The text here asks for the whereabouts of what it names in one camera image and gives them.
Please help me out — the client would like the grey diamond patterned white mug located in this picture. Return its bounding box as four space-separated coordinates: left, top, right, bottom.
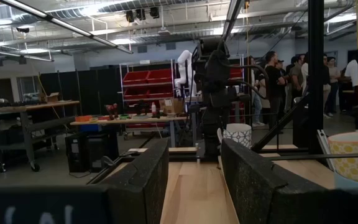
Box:
216 123 252 149

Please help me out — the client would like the yellow dotted white mug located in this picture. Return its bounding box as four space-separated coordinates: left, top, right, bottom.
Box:
327 131 358 185

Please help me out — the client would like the orange tray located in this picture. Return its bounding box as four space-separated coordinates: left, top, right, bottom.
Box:
75 114 93 123

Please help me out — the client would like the black partition panel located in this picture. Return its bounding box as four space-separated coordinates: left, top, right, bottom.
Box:
39 63 124 116

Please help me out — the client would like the wood-topped metal workbench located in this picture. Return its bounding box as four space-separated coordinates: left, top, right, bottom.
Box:
0 100 80 173

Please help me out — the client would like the brown cardboard box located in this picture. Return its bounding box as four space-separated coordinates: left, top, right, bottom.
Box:
158 98 185 115

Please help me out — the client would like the metal rack with red bins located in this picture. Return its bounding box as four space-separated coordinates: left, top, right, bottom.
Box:
228 55 246 125
119 60 180 133

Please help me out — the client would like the black table edge rail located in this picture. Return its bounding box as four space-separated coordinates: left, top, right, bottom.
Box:
87 136 169 185

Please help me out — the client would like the red power tool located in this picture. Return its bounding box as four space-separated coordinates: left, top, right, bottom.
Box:
104 103 119 121

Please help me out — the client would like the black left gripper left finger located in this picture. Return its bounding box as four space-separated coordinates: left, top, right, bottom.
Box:
104 138 170 224

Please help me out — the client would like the black computer tower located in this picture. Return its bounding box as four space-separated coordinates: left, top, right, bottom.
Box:
87 133 111 173
65 133 89 174

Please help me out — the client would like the wooden work table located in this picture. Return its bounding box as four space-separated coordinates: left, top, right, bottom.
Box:
70 115 188 147

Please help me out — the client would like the red storage bin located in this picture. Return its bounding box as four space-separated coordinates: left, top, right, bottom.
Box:
147 68 173 84
147 86 174 100
123 88 149 101
122 70 150 86

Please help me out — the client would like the small open cardboard box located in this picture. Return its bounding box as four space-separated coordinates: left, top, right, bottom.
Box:
39 91 60 104

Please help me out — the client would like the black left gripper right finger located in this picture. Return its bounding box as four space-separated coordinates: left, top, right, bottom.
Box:
221 138 289 224

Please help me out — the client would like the blue storage bin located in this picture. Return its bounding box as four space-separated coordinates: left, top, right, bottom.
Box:
79 123 101 133

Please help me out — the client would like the black-framed wooden shelf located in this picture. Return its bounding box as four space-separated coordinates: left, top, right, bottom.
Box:
250 0 358 172

